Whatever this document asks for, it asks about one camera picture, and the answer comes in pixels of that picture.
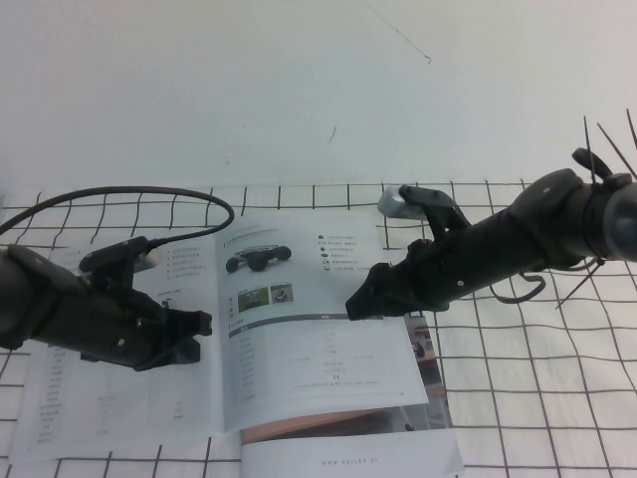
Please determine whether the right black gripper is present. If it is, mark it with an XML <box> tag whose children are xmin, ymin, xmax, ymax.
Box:
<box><xmin>345</xmin><ymin>223</ymin><xmax>500</xmax><ymax>322</ymax></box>

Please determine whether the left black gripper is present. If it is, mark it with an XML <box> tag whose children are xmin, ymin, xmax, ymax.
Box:
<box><xmin>47</xmin><ymin>282</ymin><xmax>215</xmax><ymax>373</ymax></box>

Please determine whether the white product catalogue book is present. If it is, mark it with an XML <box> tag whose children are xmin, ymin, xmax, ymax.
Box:
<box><xmin>9</xmin><ymin>218</ymin><xmax>467</xmax><ymax>478</ymax></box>

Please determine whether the white black-grid tablecloth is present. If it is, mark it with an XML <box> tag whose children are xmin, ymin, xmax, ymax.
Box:
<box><xmin>0</xmin><ymin>178</ymin><xmax>637</xmax><ymax>478</ymax></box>

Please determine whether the black zip tie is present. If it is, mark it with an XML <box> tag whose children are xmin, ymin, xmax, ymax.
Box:
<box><xmin>553</xmin><ymin>257</ymin><xmax>607</xmax><ymax>310</ymax></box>
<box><xmin>583</xmin><ymin>116</ymin><xmax>601</xmax><ymax>184</ymax></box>
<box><xmin>596</xmin><ymin>122</ymin><xmax>637</xmax><ymax>179</ymax></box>

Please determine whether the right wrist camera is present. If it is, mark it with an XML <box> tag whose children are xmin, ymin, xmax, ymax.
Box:
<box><xmin>376</xmin><ymin>183</ymin><xmax>470</xmax><ymax>236</ymax></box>

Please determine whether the left black camera cable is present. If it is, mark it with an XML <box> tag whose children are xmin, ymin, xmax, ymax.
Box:
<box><xmin>0</xmin><ymin>184</ymin><xmax>236</xmax><ymax>248</ymax></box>

